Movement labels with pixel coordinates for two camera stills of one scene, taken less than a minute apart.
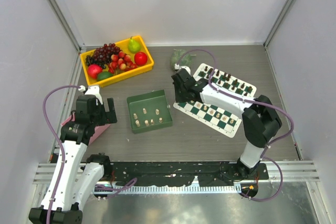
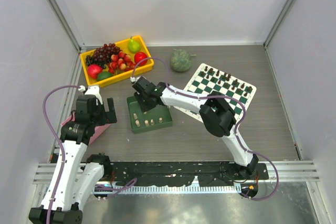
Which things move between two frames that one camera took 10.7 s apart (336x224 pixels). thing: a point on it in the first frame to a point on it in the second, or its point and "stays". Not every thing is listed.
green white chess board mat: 214,118 stays
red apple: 93,70 stays
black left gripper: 107,117 stays
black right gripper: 178,98 to 143,107
